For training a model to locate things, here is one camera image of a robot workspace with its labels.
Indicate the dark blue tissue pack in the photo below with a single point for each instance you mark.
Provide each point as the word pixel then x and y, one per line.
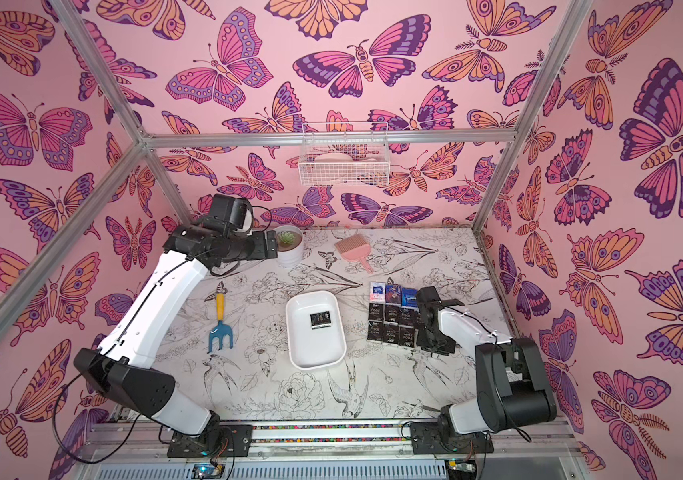
pixel 393 294

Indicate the pink blue floral tissue pack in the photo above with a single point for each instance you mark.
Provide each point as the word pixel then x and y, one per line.
pixel 377 292

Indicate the aluminium rail front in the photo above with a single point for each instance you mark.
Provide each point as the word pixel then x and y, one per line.
pixel 373 439

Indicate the white wire wall basket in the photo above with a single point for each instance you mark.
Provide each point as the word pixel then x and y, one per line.
pixel 333 155

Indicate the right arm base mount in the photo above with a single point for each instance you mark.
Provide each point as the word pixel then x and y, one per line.
pixel 437 439

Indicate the white pot with succulent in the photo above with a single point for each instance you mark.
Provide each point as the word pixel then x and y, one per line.
pixel 290 242

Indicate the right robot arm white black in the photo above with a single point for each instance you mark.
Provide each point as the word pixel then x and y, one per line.
pixel 512 390

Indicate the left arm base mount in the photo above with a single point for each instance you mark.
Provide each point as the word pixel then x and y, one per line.
pixel 222 441

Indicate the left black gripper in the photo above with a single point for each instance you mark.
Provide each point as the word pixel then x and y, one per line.
pixel 262 248

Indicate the black sachet bottom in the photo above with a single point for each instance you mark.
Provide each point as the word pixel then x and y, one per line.
pixel 406 336

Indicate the blue garden fork yellow handle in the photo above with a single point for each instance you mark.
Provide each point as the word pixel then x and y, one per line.
pixel 221 336

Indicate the black sachet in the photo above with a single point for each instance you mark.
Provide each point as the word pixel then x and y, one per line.
pixel 406 336
pixel 392 314
pixel 375 331
pixel 391 333
pixel 376 312
pixel 408 317
pixel 321 320

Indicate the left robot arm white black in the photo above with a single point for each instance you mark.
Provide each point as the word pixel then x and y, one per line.
pixel 121 367

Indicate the white oval storage box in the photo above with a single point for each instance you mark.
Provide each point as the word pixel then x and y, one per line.
pixel 314 349

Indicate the pink dustpan brush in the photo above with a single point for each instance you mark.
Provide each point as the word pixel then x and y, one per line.
pixel 356 249

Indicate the black sachet top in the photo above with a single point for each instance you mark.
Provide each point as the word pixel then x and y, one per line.
pixel 392 314

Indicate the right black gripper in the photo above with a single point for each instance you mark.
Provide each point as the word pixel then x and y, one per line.
pixel 431 306

